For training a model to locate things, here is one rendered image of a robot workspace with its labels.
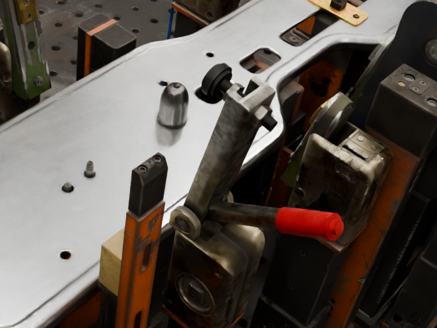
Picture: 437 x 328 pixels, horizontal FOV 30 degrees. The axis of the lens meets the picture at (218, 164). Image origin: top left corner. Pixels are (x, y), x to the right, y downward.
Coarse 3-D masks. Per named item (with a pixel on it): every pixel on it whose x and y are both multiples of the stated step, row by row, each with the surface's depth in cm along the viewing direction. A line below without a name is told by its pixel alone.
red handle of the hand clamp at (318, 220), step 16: (224, 208) 70; (240, 208) 69; (256, 208) 68; (272, 208) 68; (288, 208) 66; (240, 224) 70; (256, 224) 68; (272, 224) 67; (288, 224) 65; (304, 224) 64; (320, 224) 63; (336, 224) 63
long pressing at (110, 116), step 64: (256, 0) 110; (384, 0) 115; (128, 64) 96; (192, 64) 98; (0, 128) 86; (64, 128) 87; (128, 128) 88; (192, 128) 90; (0, 192) 79; (64, 192) 81; (128, 192) 82; (0, 256) 74; (0, 320) 69
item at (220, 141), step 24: (216, 72) 62; (240, 96) 61; (264, 96) 62; (240, 120) 62; (264, 120) 62; (216, 144) 65; (240, 144) 65; (216, 168) 66; (240, 168) 70; (192, 192) 70; (216, 192) 69
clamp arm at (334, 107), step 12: (336, 96) 80; (324, 108) 80; (336, 108) 79; (348, 108) 80; (312, 120) 82; (324, 120) 80; (336, 120) 80; (312, 132) 82; (324, 132) 81; (336, 132) 83; (300, 144) 84; (300, 156) 85; (288, 168) 87; (288, 180) 88
